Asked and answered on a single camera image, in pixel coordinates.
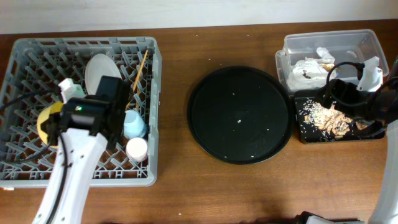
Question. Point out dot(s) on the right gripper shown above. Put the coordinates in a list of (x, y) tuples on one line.
[(347, 89)]

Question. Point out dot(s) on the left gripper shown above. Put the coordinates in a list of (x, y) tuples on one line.
[(117, 113)]

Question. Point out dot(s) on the yellow bowl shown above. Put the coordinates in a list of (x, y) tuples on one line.
[(54, 108)]

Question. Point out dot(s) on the peanut shells and rice waste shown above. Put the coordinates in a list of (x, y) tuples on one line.
[(326, 124)]

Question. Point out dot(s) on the white tissue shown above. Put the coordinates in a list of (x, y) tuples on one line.
[(311, 73)]

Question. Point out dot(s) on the grey round plate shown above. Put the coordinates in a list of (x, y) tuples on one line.
[(99, 65)]

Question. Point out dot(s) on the blue cup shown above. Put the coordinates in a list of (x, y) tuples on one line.
[(134, 126)]

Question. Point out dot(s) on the pink cup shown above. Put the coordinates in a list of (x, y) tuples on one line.
[(137, 149)]

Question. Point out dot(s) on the wooden chopstick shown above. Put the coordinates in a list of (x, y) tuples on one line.
[(138, 100), (139, 74)]

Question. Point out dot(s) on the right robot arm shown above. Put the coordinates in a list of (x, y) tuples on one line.
[(386, 104)]

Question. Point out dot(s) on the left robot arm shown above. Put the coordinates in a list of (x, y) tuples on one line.
[(82, 127)]

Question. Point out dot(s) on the grey plastic dishwasher rack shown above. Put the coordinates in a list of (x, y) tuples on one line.
[(36, 66)]

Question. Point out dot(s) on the black rectangular bin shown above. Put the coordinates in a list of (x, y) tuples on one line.
[(375, 129)]

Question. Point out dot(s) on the clear plastic bin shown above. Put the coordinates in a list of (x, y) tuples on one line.
[(345, 45)]

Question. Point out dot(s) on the round black tray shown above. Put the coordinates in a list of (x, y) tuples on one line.
[(240, 115)]

